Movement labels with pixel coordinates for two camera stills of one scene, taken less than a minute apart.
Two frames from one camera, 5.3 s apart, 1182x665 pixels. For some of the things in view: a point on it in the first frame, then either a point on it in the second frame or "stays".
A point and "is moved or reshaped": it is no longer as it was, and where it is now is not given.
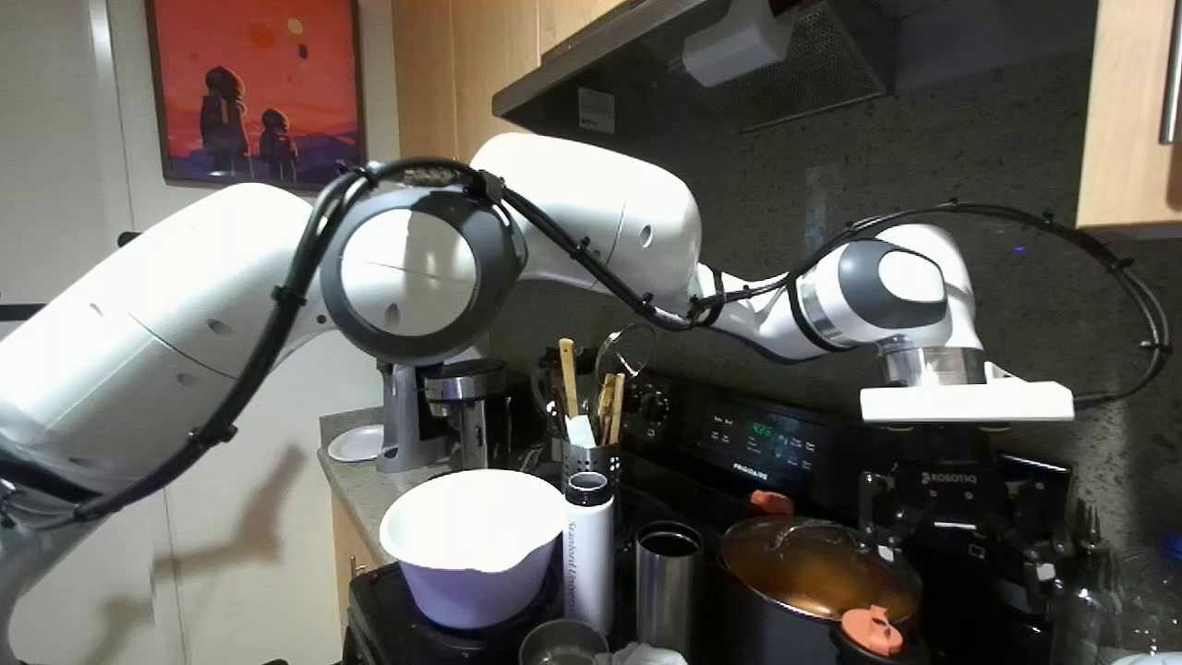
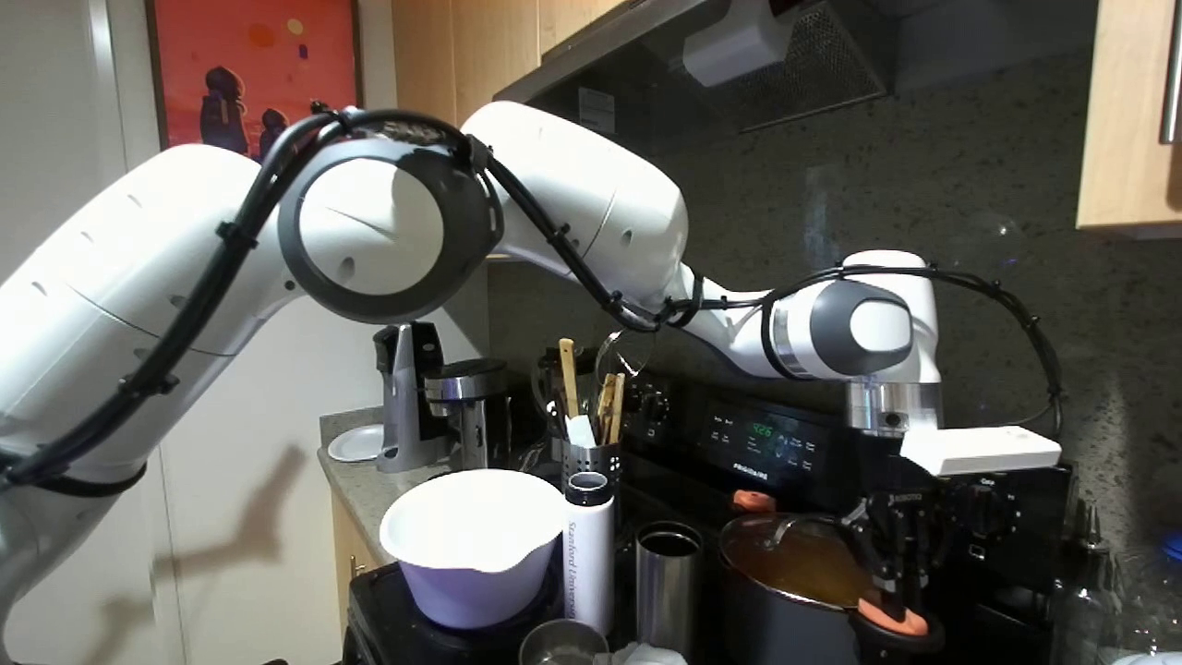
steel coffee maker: x=438 y=417 stays
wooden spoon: x=570 y=374 stays
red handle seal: x=769 y=499 is moved or reshaped
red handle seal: x=874 y=631 → x=911 y=624
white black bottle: x=589 y=542 stays
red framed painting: x=256 y=90 stays
